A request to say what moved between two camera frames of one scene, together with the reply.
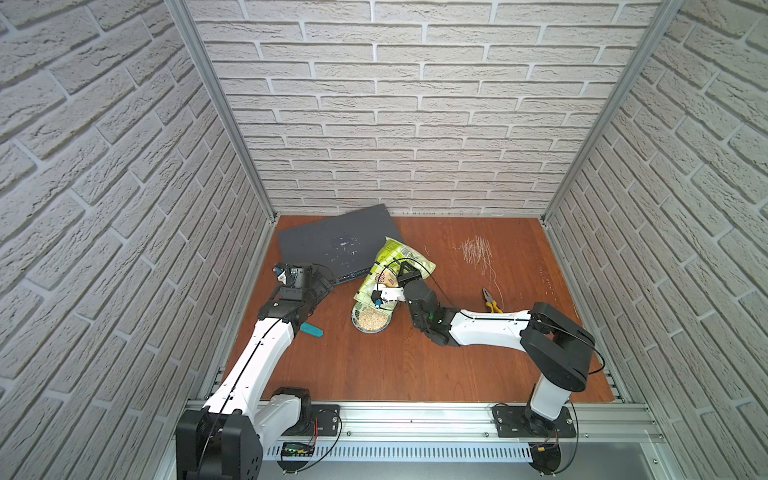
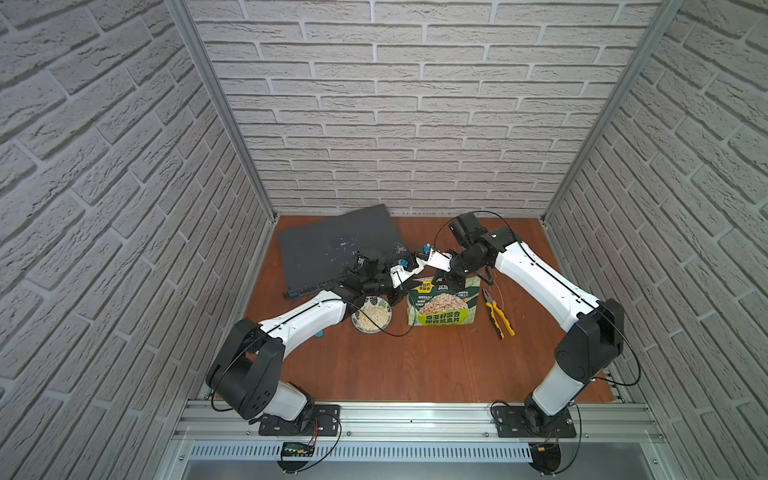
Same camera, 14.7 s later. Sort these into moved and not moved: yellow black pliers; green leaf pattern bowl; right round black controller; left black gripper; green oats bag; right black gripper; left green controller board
Moved: right black gripper; green oats bag; left black gripper
Not moved: yellow black pliers; left green controller board; right round black controller; green leaf pattern bowl
